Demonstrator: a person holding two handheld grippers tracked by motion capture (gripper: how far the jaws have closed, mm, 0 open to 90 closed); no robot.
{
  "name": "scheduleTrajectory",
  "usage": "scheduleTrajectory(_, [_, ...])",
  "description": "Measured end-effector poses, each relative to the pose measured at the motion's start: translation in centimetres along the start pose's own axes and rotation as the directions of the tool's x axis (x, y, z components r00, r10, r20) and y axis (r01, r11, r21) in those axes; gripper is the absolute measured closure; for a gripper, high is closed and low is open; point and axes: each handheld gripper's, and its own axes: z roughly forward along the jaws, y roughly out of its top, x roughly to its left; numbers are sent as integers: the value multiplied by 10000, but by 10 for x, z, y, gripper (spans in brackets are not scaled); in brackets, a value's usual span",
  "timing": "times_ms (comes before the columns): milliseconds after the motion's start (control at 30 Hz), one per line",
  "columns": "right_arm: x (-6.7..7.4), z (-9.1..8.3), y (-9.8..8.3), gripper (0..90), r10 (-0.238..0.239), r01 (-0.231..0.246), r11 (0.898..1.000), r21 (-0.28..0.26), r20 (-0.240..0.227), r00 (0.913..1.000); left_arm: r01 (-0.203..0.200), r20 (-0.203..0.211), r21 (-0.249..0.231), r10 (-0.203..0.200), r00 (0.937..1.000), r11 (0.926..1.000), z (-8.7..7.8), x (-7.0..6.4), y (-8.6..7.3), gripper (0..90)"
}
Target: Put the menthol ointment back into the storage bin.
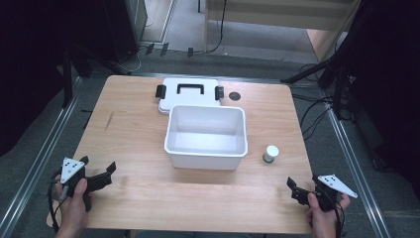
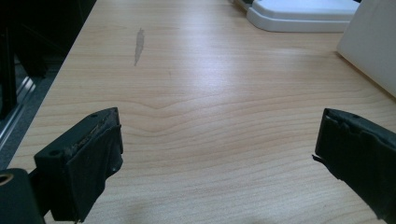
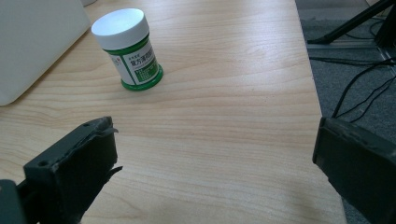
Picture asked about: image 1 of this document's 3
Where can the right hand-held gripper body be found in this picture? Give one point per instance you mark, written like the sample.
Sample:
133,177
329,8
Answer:
327,193

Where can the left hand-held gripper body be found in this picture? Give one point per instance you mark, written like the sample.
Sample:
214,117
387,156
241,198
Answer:
76,178

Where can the small jar with white cap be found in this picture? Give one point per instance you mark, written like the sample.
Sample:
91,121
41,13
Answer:
270,154

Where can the white plastic storage box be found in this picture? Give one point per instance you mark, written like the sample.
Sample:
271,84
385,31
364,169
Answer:
206,137

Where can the person's right hand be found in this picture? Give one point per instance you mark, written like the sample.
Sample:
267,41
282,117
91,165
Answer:
322,219

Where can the person's left hand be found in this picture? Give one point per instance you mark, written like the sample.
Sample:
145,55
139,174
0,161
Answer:
72,211

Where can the black metal stand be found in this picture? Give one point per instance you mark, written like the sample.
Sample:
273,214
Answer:
336,86

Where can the dark round table grommet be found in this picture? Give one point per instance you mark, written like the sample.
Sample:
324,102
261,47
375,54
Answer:
234,96

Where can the dark curtain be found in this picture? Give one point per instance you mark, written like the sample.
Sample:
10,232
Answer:
29,66
393,82

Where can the black cabinet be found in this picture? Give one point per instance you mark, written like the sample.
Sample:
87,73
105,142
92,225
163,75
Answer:
122,26

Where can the light wooden furniture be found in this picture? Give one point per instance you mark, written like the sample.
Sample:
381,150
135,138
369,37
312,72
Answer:
280,15

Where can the metal floor rail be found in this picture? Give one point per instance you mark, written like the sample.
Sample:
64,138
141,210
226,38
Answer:
39,155
358,172

